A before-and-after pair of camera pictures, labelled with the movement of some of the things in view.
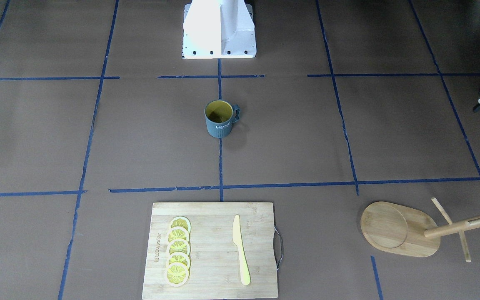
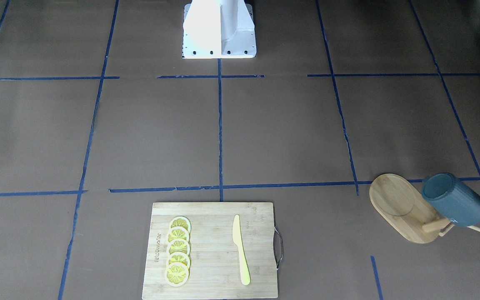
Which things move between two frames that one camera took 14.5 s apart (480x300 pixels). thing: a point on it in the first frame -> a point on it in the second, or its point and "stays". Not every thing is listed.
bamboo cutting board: (214, 272) stays
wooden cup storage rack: (398, 229) -> (400, 204)
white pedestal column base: (218, 29) stays
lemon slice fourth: (180, 257) stays
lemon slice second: (178, 232) stays
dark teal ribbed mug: (220, 115) -> (461, 205)
